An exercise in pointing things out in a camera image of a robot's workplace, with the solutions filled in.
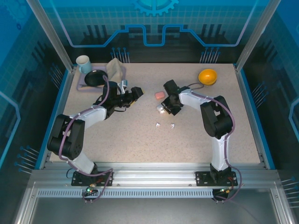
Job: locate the pink earbud charging case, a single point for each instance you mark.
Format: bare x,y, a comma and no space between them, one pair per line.
159,95

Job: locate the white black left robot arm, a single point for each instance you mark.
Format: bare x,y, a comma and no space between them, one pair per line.
93,115

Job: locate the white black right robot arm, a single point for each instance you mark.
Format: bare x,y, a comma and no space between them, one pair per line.
190,102

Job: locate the beige folded cloth napkin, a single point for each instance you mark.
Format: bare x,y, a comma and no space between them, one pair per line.
114,70

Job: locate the black round plate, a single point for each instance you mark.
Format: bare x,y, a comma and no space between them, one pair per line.
94,78

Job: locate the yellow bowl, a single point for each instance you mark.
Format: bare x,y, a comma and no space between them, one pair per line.
207,75

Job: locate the lilac plastic tray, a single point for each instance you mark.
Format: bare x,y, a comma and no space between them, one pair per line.
80,81

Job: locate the light blue mug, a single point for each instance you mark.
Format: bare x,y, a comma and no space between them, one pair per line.
85,66

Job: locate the small controller board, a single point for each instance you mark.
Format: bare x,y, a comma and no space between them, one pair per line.
90,189
225,190

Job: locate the aluminium mounting rail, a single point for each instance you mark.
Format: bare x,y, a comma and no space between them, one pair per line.
151,175

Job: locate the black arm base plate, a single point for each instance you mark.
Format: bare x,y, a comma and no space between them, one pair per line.
203,178
77,183

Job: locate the aluminium frame post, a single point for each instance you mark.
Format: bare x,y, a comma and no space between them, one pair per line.
50,35
257,35

